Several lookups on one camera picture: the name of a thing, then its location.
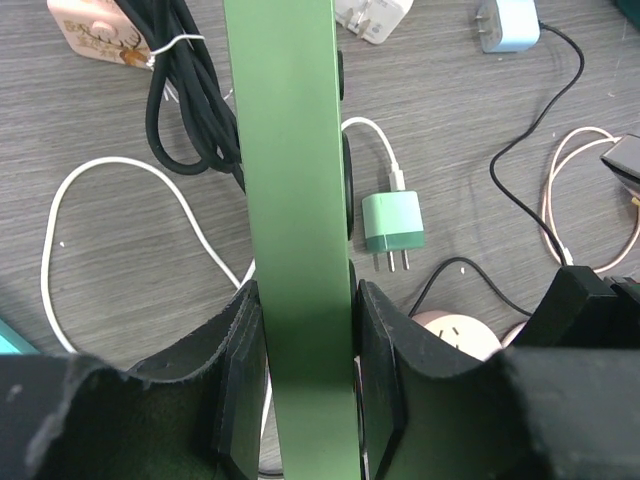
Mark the white cube adapter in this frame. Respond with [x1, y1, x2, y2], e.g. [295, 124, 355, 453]
[334, 0, 414, 45]

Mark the black usb cable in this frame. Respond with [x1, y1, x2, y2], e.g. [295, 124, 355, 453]
[408, 22, 586, 321]

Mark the teal triangular socket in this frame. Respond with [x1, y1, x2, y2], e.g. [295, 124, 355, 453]
[0, 320, 38, 354]

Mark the black power cord with plug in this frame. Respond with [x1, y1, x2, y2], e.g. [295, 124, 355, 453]
[113, 0, 249, 194]

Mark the pink cable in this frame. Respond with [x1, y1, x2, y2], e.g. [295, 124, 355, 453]
[541, 127, 640, 274]

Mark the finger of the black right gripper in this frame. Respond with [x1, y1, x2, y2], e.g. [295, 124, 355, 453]
[512, 266, 639, 349]

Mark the white usb cable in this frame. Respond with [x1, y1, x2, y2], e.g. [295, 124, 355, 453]
[40, 116, 406, 471]

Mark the peach cube socket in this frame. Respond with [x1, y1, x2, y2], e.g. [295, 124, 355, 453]
[47, 0, 150, 69]

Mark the light blue charger plug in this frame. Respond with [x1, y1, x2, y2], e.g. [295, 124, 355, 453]
[475, 0, 541, 54]

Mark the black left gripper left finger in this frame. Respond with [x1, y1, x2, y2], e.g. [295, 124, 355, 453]
[1, 282, 265, 479]

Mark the pink round socket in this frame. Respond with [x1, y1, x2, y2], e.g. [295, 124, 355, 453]
[410, 310, 526, 361]

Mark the green charger plug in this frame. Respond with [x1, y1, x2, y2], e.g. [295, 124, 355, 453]
[361, 190, 425, 272]

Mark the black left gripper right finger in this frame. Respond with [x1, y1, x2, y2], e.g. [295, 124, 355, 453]
[358, 281, 639, 479]

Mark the green power strip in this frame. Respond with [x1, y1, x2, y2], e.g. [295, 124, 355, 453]
[224, 1, 361, 479]

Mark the teal plastic tray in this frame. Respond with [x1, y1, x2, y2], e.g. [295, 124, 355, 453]
[613, 0, 640, 27]

